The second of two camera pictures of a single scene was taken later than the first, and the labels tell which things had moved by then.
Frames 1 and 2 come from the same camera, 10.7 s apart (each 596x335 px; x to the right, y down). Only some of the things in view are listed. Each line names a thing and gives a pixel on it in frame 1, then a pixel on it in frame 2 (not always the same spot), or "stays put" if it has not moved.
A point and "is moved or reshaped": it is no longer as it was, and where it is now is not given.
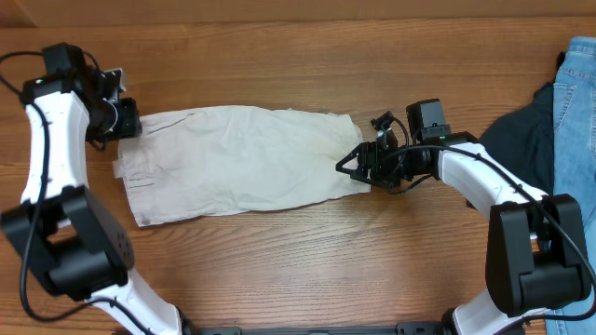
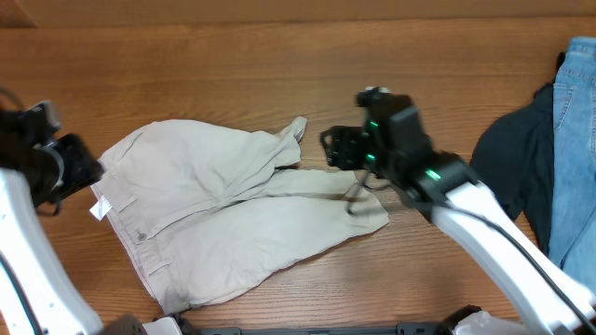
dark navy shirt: (523, 140) stays put
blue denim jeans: (574, 152) stays put
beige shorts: (233, 158) is moved or reshaped
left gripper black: (132, 125) -> (88, 170)
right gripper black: (368, 163) -> (345, 147)
